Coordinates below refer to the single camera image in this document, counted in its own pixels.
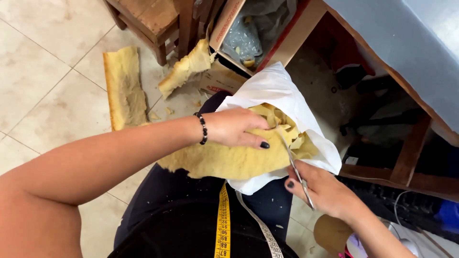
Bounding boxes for long yellow foam strip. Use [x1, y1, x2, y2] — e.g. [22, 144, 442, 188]
[103, 46, 150, 132]

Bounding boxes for blue plastic container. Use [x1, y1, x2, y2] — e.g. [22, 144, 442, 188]
[433, 199, 459, 234]

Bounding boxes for yellow measuring tape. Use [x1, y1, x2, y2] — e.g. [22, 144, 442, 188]
[214, 181, 284, 258]

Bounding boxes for person's left hand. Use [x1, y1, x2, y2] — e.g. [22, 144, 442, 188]
[204, 107, 272, 150]

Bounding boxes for metal scissors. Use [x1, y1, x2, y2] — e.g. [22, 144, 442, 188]
[275, 125, 316, 211]

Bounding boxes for yellow foam sheet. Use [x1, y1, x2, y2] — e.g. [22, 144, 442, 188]
[157, 124, 320, 181]

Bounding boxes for white sewing machine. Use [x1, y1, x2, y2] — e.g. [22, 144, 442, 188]
[344, 220, 459, 258]

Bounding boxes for cardboard box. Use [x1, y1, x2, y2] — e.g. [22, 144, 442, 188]
[198, 0, 328, 97]

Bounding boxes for white plastic bag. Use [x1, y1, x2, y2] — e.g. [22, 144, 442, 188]
[214, 61, 343, 196]

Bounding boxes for person's right hand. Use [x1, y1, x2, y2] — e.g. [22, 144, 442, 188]
[284, 159, 360, 223]

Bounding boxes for brown round cardboard piece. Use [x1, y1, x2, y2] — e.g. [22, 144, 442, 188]
[313, 214, 355, 256]

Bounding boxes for heap of yellow foam scraps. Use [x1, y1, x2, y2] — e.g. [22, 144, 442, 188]
[248, 103, 316, 158]

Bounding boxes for clear plastic bag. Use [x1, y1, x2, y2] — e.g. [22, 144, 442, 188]
[219, 0, 298, 69]

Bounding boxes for wooden table with grey top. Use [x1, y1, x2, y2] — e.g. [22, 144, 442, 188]
[321, 0, 459, 203]

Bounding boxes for wooden stool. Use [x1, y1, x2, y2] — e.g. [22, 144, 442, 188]
[103, 0, 216, 67]

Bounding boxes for black bead bracelet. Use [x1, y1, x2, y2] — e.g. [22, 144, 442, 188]
[193, 112, 209, 145]

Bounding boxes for torn yellow foam piece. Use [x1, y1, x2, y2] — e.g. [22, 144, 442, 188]
[158, 38, 217, 100]

